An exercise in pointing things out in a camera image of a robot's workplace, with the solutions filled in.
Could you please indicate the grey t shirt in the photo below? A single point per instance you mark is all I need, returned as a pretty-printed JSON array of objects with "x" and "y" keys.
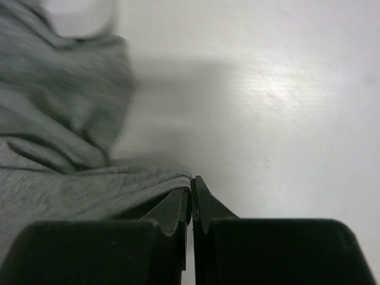
[{"x": 63, "y": 102}]

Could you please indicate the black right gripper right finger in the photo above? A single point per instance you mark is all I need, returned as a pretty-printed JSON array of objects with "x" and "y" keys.
[{"x": 206, "y": 207}]

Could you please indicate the white metal clothes rack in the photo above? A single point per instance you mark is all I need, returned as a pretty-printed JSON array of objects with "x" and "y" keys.
[{"x": 80, "y": 19}]

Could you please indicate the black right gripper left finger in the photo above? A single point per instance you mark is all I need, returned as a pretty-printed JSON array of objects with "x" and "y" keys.
[{"x": 171, "y": 215}]

